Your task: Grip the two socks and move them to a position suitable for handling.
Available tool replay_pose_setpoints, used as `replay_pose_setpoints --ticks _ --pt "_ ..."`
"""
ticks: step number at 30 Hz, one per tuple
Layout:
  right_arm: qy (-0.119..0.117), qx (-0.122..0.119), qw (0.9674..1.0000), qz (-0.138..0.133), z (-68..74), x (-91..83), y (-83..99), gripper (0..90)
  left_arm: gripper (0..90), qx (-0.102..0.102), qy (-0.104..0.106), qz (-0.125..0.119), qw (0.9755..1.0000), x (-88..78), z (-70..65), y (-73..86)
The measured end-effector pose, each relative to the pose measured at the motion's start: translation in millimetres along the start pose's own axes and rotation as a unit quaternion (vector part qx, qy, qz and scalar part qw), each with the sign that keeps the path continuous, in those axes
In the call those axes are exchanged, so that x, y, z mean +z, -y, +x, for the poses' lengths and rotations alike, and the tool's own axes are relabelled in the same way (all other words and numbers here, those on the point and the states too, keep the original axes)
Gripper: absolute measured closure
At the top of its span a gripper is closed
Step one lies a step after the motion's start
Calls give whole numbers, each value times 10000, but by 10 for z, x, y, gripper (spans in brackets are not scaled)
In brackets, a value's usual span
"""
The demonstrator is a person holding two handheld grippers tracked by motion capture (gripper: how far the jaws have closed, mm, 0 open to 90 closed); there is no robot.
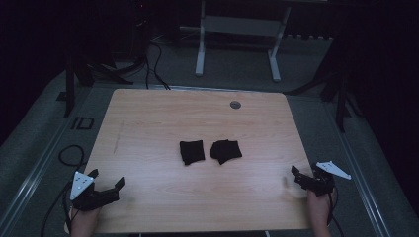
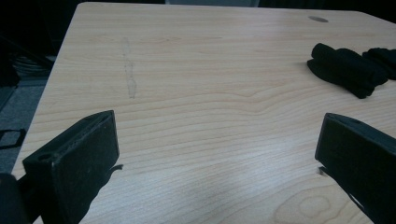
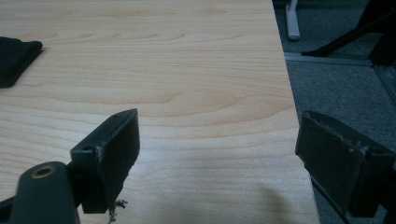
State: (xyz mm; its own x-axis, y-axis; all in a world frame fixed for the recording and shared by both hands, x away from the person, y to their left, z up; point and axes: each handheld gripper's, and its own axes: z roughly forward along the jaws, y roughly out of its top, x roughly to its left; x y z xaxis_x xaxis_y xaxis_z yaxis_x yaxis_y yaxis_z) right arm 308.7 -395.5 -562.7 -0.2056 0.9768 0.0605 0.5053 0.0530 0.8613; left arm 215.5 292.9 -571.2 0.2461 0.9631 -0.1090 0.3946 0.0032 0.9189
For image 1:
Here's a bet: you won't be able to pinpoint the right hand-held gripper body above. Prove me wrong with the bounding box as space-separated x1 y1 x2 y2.
301 160 353 198

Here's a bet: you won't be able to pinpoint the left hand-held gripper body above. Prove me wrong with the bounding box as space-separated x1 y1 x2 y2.
69 170 121 212

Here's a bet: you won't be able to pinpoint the square black cloth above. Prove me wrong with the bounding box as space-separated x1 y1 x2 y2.
179 139 207 167

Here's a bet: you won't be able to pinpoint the person's left hand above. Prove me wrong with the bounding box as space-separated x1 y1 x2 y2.
69 206 101 237

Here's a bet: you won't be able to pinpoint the person's right hand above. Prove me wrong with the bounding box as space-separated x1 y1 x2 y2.
306 188 338 237

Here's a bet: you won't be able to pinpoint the black metal stand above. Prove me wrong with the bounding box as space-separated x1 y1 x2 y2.
286 65 364 133
54 48 134 119

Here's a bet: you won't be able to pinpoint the black power strip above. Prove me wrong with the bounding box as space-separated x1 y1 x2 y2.
286 32 334 41

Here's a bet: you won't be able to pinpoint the right hand-held gripper cable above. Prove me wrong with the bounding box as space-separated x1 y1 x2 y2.
325 185 346 237

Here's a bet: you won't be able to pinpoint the hand-held gripper cable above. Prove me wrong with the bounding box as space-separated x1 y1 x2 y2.
325 185 346 237
40 180 77 237

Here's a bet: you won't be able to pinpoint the left hand-held gripper cable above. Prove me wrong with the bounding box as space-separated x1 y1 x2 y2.
40 180 77 237

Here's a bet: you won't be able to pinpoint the black hanging cables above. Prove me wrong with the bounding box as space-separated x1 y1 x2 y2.
143 39 172 91

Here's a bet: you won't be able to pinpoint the white metal desk frame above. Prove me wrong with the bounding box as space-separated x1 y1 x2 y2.
194 0 293 83

